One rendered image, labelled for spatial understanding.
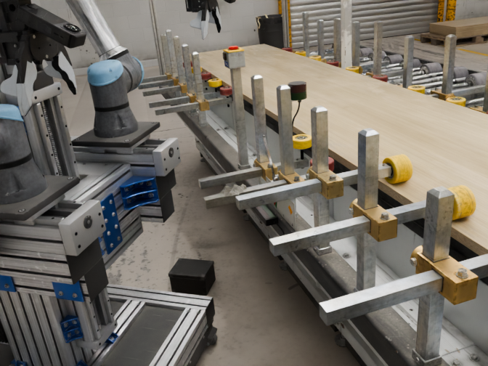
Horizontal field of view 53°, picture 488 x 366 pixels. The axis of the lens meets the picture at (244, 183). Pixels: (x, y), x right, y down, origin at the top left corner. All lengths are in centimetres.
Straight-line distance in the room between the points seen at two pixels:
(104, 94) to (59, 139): 21
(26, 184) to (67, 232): 17
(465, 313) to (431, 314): 29
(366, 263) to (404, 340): 20
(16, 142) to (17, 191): 12
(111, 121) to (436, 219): 110
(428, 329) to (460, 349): 27
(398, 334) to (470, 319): 21
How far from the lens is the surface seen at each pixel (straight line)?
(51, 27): 92
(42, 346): 195
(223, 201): 157
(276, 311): 243
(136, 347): 205
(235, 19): 936
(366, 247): 126
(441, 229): 100
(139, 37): 920
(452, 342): 139
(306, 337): 230
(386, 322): 130
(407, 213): 123
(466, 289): 101
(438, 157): 172
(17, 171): 133
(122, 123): 170
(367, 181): 118
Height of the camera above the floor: 153
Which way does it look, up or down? 24 degrees down
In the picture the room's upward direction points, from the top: 5 degrees counter-clockwise
